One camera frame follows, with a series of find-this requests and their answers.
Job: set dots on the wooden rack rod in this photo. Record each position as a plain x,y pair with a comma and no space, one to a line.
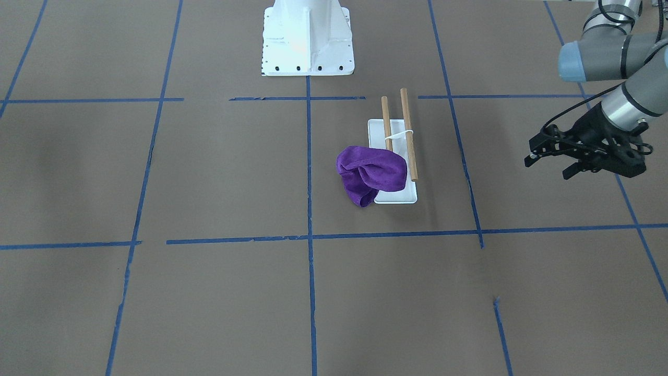
386,123
406,111

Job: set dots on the near wooden rack rod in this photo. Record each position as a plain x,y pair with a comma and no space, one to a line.
386,123

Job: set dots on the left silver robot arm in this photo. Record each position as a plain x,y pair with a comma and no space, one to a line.
608,49

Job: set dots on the white pedestal column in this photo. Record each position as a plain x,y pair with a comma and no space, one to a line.
307,38

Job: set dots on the purple towel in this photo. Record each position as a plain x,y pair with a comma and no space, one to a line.
366,171

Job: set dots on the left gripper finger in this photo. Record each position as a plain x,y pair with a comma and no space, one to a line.
585,163
550,141

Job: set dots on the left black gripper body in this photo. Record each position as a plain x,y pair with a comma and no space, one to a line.
590,128

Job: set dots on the far wooden rack rod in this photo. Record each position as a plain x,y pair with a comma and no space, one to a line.
406,111

